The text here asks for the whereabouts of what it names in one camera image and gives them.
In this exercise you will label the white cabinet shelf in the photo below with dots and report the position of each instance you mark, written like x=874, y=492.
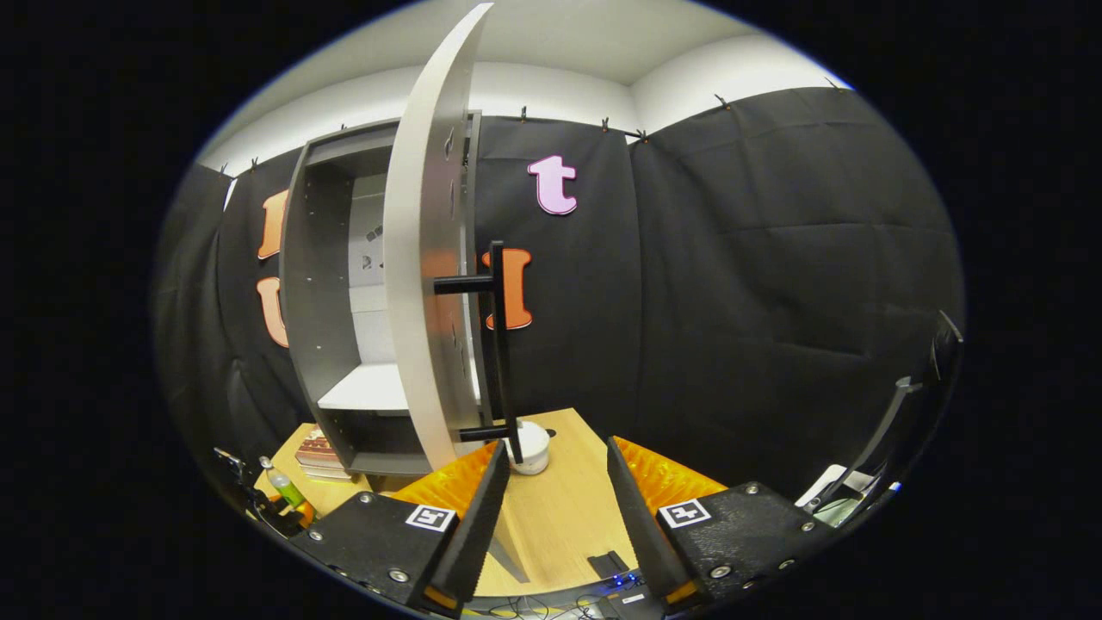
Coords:
x=366, y=389

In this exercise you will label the dark grey cabinet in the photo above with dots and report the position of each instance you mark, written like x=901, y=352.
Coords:
x=314, y=258

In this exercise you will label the black backdrop cloth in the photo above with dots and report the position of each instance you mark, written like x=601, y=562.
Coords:
x=732, y=301

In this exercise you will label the green bottle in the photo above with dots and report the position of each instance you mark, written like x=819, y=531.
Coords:
x=284, y=489

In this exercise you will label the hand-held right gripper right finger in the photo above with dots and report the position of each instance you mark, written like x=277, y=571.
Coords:
x=641, y=517

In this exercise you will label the white paper sheet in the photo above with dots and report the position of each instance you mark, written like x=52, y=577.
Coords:
x=826, y=484

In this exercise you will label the brown layered box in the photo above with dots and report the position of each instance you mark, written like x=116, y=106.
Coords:
x=317, y=452

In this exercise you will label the small black table clamp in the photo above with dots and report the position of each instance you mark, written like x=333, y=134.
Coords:
x=609, y=566

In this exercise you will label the row of black cloth clips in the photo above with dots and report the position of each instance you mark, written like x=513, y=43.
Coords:
x=522, y=113

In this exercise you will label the beige cabinet door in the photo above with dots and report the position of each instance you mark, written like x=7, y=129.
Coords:
x=417, y=258

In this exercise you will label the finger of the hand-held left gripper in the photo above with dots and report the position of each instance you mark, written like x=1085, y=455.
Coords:
x=303, y=515

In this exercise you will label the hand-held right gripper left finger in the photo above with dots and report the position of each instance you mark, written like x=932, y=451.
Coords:
x=478, y=517

